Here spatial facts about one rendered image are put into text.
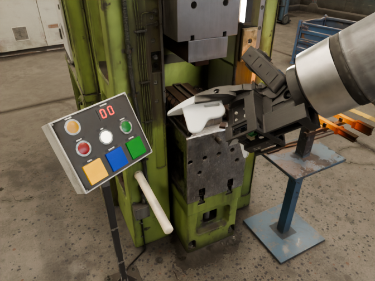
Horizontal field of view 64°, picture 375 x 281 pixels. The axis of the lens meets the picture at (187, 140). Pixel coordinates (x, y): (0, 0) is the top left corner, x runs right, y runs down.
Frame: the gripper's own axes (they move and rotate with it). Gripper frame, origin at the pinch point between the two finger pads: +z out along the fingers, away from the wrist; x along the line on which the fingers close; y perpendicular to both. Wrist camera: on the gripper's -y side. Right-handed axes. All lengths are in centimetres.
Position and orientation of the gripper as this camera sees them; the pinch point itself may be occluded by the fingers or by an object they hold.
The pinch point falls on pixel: (200, 127)
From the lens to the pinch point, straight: 52.6
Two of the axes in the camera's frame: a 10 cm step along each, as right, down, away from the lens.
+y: -0.3, 8.9, -4.6
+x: 7.3, 3.3, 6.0
